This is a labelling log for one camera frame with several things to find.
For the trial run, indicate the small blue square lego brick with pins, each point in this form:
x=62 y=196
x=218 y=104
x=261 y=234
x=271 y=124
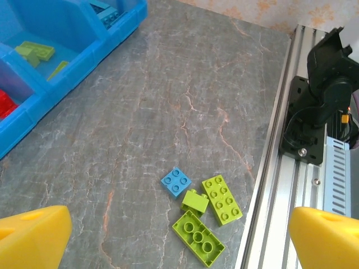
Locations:
x=176 y=182

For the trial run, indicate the blue three-compartment plastic container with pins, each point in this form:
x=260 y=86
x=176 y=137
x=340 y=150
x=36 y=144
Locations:
x=70 y=28

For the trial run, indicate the small green lego brick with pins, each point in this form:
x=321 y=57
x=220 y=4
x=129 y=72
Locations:
x=193 y=203

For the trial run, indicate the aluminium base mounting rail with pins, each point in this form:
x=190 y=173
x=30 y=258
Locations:
x=280 y=210

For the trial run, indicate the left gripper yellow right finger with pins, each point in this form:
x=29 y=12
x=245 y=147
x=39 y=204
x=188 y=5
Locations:
x=328 y=241

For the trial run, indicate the green square lego brick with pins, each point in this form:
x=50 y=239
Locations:
x=28 y=56

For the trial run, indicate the red lego brick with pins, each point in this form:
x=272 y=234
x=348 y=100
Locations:
x=9 y=111
x=3 y=98

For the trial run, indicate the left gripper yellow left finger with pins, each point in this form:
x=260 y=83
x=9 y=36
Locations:
x=31 y=238

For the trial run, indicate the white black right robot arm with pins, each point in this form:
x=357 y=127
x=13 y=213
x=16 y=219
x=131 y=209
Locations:
x=328 y=92

